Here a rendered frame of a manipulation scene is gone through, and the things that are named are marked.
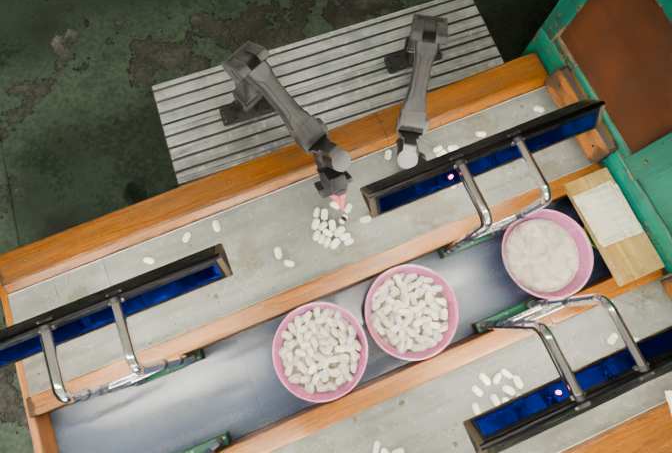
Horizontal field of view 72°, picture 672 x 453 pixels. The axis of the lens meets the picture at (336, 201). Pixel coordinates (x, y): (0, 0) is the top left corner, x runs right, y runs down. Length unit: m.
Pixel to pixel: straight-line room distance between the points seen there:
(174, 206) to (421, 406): 0.92
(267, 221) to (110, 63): 1.56
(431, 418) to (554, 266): 0.57
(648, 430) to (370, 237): 0.90
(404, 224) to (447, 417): 0.55
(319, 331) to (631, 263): 0.93
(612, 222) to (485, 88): 0.56
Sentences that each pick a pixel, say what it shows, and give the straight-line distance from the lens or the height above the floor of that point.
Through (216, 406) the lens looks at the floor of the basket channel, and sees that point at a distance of 1.51.
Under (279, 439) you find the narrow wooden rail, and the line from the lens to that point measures 1.40.
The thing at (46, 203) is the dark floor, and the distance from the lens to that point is 2.58.
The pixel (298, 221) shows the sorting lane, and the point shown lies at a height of 0.74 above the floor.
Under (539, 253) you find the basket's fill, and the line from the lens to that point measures 1.53.
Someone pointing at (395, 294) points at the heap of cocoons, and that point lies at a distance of 1.39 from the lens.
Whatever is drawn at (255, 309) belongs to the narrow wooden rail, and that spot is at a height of 0.76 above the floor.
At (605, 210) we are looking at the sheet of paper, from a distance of 1.60.
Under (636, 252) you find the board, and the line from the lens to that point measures 1.62.
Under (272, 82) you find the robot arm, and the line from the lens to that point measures 1.20.
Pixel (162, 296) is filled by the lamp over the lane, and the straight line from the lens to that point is 1.12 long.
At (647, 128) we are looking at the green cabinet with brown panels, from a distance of 1.51.
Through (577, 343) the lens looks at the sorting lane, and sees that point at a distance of 1.55.
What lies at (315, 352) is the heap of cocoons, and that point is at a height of 0.73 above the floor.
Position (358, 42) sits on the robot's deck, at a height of 0.67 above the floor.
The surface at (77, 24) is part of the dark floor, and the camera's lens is 2.95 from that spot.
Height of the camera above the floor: 2.12
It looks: 75 degrees down
